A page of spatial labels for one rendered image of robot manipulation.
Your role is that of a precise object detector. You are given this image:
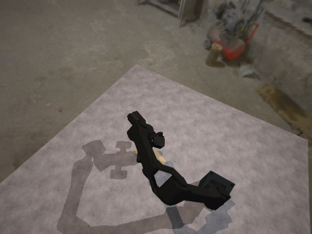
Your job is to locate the tan circuit board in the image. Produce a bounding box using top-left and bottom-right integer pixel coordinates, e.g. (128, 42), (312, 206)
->
(134, 147), (167, 164)

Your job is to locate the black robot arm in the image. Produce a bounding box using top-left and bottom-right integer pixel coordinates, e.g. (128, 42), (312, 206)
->
(127, 111), (231, 210)

